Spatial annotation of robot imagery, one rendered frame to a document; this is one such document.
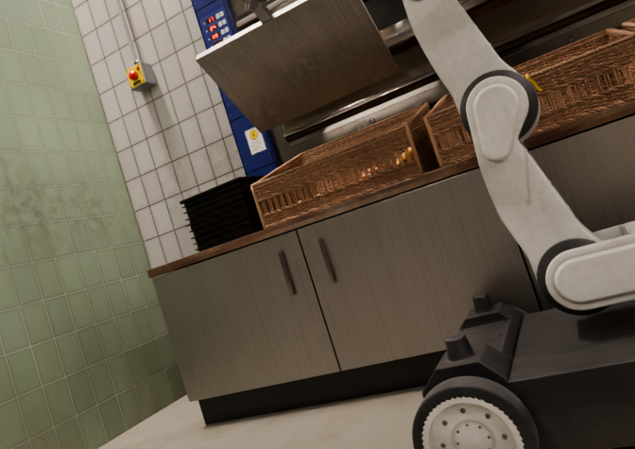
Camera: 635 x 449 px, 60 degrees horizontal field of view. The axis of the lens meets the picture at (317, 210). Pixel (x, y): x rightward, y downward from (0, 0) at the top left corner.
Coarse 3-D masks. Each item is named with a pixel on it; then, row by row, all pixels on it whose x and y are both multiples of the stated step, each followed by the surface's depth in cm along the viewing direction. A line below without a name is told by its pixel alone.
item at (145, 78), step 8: (136, 64) 247; (144, 64) 248; (128, 72) 249; (136, 72) 247; (144, 72) 246; (152, 72) 252; (136, 80) 248; (144, 80) 246; (152, 80) 250; (136, 88) 249; (144, 88) 252
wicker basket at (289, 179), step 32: (384, 128) 206; (416, 128) 166; (320, 160) 167; (352, 160) 163; (384, 160) 160; (416, 160) 156; (256, 192) 177; (288, 192) 200; (320, 192) 169; (352, 192) 164
